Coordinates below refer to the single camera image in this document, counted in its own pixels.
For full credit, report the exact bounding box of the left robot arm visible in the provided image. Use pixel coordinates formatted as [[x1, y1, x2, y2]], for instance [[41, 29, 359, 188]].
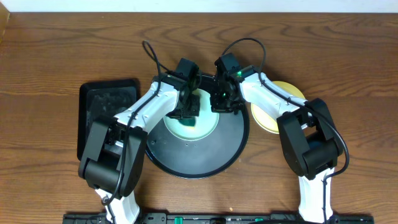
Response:
[[78, 72, 202, 223]]

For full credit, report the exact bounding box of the yellow plate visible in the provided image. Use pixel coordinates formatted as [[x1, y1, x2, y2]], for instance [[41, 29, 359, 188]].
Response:
[[251, 81, 305, 134]]

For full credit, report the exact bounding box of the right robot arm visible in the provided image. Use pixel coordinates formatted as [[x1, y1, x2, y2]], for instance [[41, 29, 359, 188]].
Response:
[[211, 65, 349, 223]]

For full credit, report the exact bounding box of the light green plate top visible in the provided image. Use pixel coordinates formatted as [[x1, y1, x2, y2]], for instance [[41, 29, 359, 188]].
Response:
[[164, 89, 220, 141]]

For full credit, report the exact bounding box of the rectangular black sponge tray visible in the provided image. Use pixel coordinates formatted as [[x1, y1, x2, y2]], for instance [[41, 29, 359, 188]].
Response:
[[77, 79, 137, 160]]

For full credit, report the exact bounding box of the round black tray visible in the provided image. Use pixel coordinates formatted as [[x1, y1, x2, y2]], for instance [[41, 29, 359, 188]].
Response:
[[146, 75, 249, 179]]

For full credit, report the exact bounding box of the green yellow sponge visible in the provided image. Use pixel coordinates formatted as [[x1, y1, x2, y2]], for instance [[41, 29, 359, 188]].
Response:
[[178, 118, 196, 128]]

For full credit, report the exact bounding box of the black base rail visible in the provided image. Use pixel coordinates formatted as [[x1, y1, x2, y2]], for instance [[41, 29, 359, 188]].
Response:
[[62, 213, 375, 224]]

